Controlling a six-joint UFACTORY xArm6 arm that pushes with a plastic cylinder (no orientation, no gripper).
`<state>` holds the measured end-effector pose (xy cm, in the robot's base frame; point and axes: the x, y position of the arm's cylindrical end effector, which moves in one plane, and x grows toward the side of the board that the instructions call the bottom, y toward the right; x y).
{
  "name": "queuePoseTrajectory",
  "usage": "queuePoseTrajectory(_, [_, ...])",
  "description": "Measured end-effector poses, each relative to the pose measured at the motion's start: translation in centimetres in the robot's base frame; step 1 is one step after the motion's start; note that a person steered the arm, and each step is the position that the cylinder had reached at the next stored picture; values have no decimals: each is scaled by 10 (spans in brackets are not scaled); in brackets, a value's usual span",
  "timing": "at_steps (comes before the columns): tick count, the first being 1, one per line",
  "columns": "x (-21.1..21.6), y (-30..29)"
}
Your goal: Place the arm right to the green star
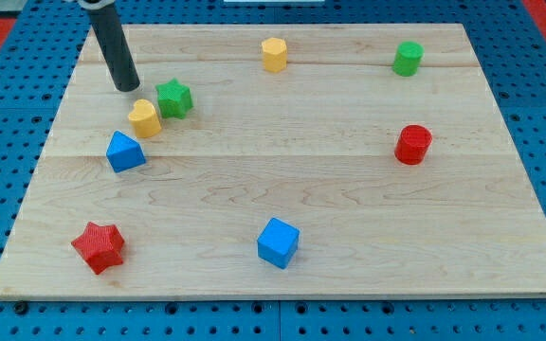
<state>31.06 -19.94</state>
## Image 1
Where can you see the green star block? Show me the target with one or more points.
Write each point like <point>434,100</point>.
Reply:
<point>174,99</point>

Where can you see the red star block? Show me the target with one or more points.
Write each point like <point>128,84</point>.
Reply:
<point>100,246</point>

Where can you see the light wooden board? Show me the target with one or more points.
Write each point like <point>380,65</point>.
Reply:
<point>312,145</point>

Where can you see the blue cube block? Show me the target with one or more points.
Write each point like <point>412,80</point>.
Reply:
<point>278,243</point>

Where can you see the yellow hexagon block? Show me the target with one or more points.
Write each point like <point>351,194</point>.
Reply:
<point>274,54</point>

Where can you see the yellow heart block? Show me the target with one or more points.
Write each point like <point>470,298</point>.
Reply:
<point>144,119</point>

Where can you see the red cylinder block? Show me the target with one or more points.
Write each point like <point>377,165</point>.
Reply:
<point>412,144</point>

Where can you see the blue triangle block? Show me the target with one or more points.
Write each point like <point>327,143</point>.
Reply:
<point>124,153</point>

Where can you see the green cylinder block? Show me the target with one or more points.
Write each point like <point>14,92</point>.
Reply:
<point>407,58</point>

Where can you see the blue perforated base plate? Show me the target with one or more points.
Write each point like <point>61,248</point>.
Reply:
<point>36,63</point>

